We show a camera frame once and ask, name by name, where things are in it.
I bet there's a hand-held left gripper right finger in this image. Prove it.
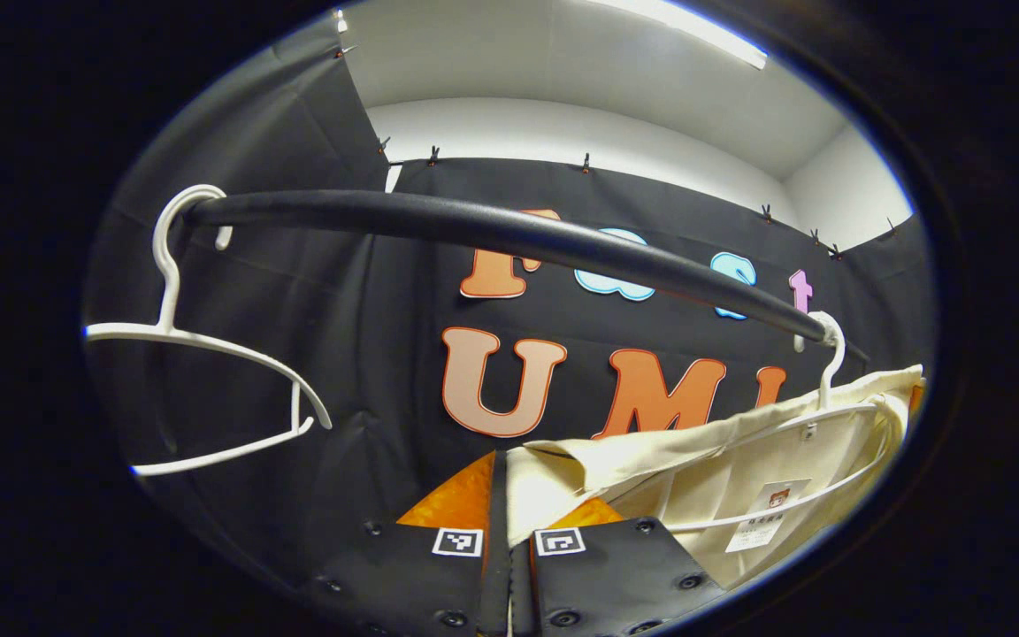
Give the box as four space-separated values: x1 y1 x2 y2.
508 495 730 637

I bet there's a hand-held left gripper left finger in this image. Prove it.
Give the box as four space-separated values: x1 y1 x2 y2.
302 449 511 637

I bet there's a cream button shirt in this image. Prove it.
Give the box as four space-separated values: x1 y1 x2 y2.
506 365 926 589

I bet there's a white plastic hanger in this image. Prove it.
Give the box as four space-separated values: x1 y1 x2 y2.
85 184 333 477
662 311 893 533

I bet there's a black metal clothes rack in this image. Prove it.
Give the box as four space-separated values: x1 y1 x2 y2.
182 189 871 364

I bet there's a black backdrop cloth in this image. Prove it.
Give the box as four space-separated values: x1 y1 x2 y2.
83 13 937 620

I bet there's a row of black clips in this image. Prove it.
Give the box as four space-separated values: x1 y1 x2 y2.
333 42 901 262

